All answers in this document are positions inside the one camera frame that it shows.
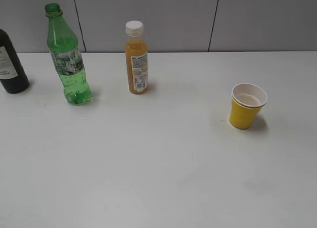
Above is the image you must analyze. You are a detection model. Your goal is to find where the dark glass wine bottle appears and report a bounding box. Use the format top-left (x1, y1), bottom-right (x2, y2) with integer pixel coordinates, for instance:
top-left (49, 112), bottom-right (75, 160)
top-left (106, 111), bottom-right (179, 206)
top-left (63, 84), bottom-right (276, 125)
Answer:
top-left (0, 29), bottom-right (29, 94)

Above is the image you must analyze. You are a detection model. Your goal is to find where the yellow paper cup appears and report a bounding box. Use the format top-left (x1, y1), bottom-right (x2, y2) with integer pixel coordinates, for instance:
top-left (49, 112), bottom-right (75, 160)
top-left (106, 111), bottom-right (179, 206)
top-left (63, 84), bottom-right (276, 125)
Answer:
top-left (229, 83), bottom-right (268, 130)

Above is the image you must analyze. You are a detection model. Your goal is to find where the green plastic sprite bottle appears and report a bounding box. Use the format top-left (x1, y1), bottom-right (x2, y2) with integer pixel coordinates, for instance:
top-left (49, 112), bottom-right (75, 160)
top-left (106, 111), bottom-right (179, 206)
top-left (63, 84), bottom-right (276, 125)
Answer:
top-left (45, 3), bottom-right (92, 105)

